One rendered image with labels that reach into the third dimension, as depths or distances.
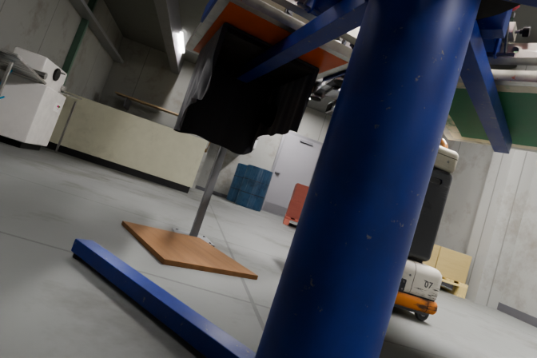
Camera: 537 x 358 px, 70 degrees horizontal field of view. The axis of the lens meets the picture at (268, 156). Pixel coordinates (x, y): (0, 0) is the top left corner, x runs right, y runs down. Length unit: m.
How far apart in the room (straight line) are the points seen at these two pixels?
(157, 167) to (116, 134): 0.84
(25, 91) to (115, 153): 1.98
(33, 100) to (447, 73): 4.77
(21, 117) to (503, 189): 5.35
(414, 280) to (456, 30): 1.60
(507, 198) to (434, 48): 4.18
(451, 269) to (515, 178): 1.20
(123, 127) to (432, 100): 6.17
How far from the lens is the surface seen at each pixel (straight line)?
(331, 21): 1.12
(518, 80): 1.47
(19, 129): 5.15
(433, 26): 0.72
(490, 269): 4.78
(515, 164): 4.91
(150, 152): 6.56
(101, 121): 6.73
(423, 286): 2.21
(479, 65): 1.21
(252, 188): 8.29
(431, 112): 0.69
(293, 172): 10.01
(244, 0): 1.41
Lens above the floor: 0.36
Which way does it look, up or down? 6 degrees up
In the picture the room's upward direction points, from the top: 18 degrees clockwise
